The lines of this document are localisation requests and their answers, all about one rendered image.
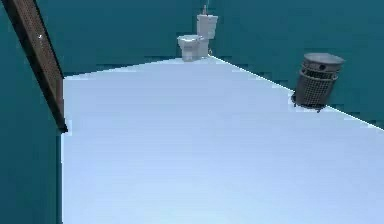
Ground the grey wire wastebasket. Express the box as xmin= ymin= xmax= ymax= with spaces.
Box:
xmin=290 ymin=52 xmax=346 ymax=113

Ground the white toilet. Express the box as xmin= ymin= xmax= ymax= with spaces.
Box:
xmin=176 ymin=4 xmax=219 ymax=63

